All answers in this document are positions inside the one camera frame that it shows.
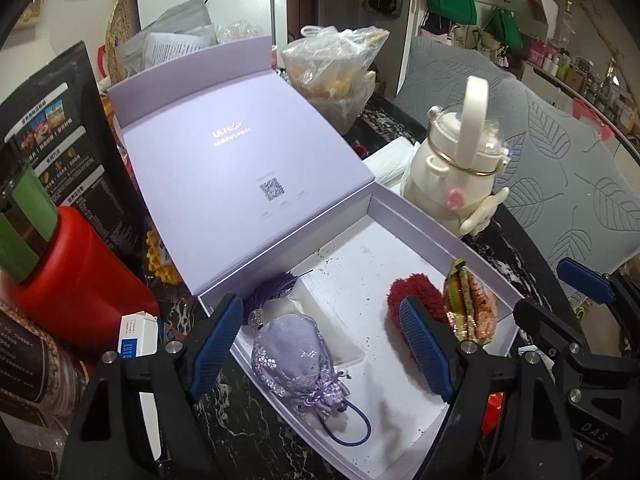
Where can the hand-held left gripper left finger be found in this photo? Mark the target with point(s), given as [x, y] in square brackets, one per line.
[215, 345]

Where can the yellow beaded item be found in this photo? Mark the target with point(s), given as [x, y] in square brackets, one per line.
[162, 260]

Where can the row of bottles and jars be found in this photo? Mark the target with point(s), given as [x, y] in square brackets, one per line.
[590, 80]

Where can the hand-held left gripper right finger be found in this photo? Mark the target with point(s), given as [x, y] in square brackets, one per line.
[425, 350]

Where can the woven straw mat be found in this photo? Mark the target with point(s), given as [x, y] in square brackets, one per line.
[120, 35]

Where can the white cartoon water bottle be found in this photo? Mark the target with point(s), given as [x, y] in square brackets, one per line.
[450, 180]

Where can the brown jar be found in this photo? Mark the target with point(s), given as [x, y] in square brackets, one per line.
[40, 355]

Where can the red canister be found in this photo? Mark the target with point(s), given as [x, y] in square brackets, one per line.
[85, 285]

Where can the blue white carton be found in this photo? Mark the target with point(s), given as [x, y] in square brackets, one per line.
[140, 340]

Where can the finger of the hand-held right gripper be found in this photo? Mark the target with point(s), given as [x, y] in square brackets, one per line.
[547, 327]
[587, 277]

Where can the clear plastic bag of snacks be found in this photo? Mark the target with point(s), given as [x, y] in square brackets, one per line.
[330, 70]

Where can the gold red snack packet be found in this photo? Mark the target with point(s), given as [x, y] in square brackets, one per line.
[475, 305]

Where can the grey leaf chair cover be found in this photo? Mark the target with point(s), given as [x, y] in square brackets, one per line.
[575, 185]
[440, 75]

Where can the purple embroidered sachet pouch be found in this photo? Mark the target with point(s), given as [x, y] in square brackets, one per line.
[290, 355]

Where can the white tissue pack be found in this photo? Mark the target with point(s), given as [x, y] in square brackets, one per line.
[390, 165]

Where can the dark red fuzzy pouch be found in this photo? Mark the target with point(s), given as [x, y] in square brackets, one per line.
[415, 290]

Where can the black printed bag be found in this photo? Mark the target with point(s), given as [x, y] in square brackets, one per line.
[75, 125]

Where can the clear zip bag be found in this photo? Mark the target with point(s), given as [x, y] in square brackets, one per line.
[330, 330]

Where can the lavender gift box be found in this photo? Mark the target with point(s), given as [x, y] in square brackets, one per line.
[250, 135]

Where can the grey mailer bag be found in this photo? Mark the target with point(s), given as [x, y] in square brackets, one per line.
[170, 25]

